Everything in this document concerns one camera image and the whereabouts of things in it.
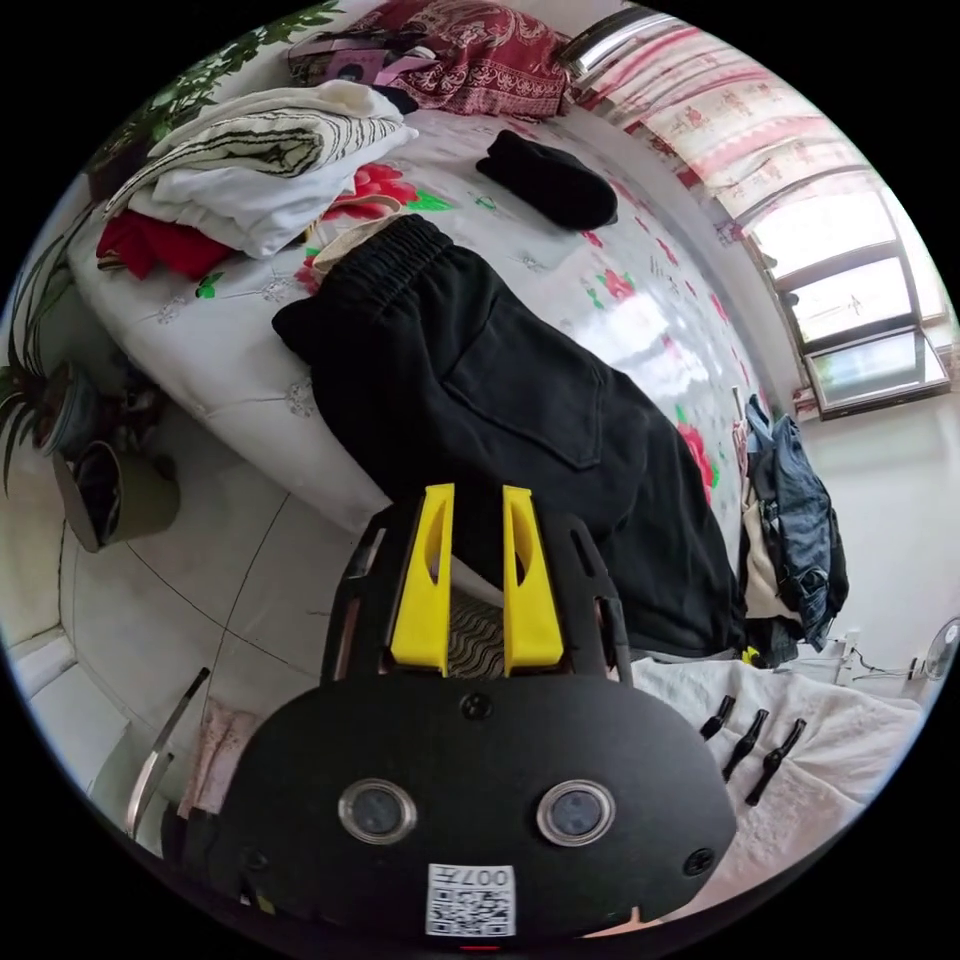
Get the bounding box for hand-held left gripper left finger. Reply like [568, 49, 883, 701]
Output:
[391, 483, 457, 671]

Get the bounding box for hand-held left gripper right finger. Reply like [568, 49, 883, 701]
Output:
[502, 485, 565, 676]

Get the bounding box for black long pants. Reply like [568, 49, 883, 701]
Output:
[271, 213, 748, 658]

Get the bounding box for potted long-leaf plant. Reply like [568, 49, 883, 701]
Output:
[0, 224, 103, 498]

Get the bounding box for heap of jeans and clothes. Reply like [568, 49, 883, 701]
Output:
[733, 391, 851, 670]

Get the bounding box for round olive basket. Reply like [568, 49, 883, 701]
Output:
[50, 440, 183, 554]

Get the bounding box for bed with floral sheet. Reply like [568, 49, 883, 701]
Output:
[65, 71, 760, 661]

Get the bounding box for white fleece jacket with toggles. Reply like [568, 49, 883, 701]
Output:
[629, 656, 925, 920]

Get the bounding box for white fan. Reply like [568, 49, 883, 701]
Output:
[908, 616, 960, 685]

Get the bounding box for folded black garment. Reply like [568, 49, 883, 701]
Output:
[475, 129, 620, 232]

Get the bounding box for window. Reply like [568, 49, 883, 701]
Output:
[731, 170, 955, 421]

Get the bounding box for pile of clothes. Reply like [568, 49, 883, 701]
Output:
[95, 77, 421, 280]

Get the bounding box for pink patterned curtain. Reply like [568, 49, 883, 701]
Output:
[588, 28, 890, 208]

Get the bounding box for dark box with pink label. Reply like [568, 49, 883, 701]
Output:
[287, 35, 393, 87]

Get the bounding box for red patterned pillow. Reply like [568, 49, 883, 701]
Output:
[374, 0, 575, 123]

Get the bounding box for leafy green plant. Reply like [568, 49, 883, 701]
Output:
[86, 0, 348, 193]

